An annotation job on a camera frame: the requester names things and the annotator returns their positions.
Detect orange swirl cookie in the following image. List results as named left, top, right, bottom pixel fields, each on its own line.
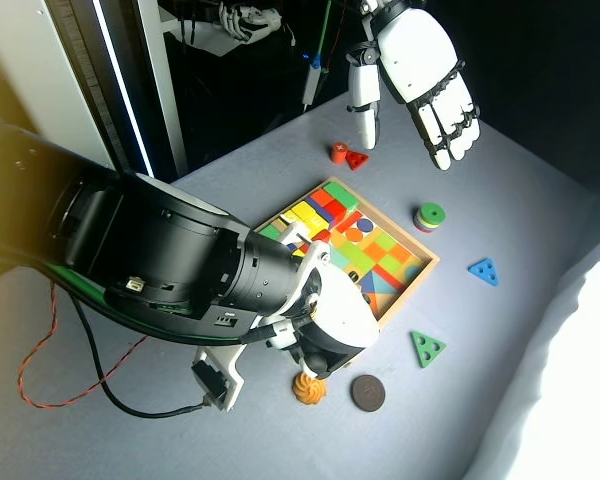
left=292, top=372, right=329, bottom=407

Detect stacked colour rings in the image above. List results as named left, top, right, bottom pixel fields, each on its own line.
left=412, top=201, right=447, bottom=235

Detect green cable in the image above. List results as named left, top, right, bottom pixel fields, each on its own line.
left=313, top=0, right=334, bottom=61

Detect white adapter box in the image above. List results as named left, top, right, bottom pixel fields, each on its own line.
left=302, top=53, right=330, bottom=112

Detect black cable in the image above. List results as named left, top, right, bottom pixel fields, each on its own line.
left=69, top=297, right=204, bottom=419

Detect white backdrop sheet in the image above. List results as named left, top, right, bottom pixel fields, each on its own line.
left=462, top=234, right=600, bottom=480

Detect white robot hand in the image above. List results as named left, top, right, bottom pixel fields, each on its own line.
left=346, top=8, right=482, bottom=172
left=285, top=260, right=381, bottom=382

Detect grey table cloth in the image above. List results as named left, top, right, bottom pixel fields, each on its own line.
left=0, top=89, right=600, bottom=480

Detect person's hand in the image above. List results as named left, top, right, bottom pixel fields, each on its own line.
left=218, top=0, right=284, bottom=46

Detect red twisted cable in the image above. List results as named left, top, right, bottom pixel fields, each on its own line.
left=17, top=282, right=149, bottom=409

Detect white desk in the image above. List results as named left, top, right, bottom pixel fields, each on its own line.
left=160, top=17, right=254, bottom=59

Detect green triangle three holes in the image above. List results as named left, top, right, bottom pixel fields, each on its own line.
left=409, top=330, right=448, bottom=370

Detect blue triangle three holes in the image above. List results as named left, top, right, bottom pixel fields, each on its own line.
left=467, top=257, right=501, bottom=288

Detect brown round cookie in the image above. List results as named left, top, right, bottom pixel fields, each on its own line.
left=350, top=374, right=387, bottom=414

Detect red triangle three holes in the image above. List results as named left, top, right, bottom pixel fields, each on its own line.
left=344, top=149, right=371, bottom=172

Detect thin red wire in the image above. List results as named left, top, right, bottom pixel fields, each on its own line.
left=327, top=0, right=350, bottom=66

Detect wooden puzzle tray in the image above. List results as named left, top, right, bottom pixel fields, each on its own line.
left=253, top=176, right=440, bottom=370

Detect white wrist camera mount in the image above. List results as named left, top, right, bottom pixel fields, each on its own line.
left=190, top=344, right=245, bottom=414

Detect white robot body column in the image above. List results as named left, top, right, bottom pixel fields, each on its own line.
left=0, top=0, right=189, bottom=181

